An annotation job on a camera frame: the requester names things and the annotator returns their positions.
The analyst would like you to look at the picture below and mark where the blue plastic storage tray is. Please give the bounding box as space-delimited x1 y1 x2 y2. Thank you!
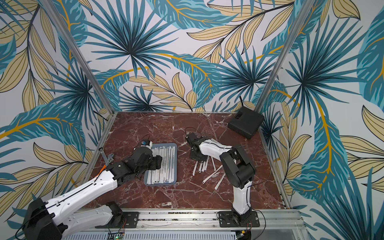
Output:
144 143 178 187

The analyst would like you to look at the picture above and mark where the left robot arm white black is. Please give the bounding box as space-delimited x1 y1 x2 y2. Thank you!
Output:
20 146 162 240

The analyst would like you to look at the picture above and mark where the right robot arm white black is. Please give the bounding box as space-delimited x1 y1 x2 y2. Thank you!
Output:
186 133 256 222

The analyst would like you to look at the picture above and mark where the black box with antenna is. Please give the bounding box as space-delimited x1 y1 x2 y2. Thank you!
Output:
228 97 265 140

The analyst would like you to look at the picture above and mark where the white wrapped straw in tray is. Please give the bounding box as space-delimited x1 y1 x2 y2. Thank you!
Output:
147 146 177 185

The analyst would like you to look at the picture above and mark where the long white wrapped straw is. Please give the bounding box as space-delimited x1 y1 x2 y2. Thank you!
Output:
193 162 198 176

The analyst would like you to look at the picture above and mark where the white wrapped straw on table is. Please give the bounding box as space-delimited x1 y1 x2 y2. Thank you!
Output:
202 166 223 184

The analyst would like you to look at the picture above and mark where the green circuit board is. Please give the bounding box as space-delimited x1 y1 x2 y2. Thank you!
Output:
106 233 125 240

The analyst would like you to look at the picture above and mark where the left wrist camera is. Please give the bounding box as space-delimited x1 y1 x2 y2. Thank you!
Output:
141 139 153 149

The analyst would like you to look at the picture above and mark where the orange handled adjustable wrench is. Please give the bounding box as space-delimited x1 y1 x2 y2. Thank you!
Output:
97 147 115 177

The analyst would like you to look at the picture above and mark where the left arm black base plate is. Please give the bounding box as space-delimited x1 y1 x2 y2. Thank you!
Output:
100 212 139 229

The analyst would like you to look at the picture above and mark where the right aluminium frame post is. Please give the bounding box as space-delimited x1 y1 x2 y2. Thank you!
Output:
254 1 314 113

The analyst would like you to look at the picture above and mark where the aluminium frame post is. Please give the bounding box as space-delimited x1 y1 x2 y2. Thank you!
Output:
254 1 314 113
41 0 115 115

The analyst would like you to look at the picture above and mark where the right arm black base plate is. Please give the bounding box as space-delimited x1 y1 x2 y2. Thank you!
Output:
217 211 261 228

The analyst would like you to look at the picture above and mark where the left aluminium frame post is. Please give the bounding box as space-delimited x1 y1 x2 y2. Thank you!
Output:
41 0 115 115

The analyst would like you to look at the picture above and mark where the aluminium front rail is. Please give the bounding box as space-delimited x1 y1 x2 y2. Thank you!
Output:
65 209 310 240

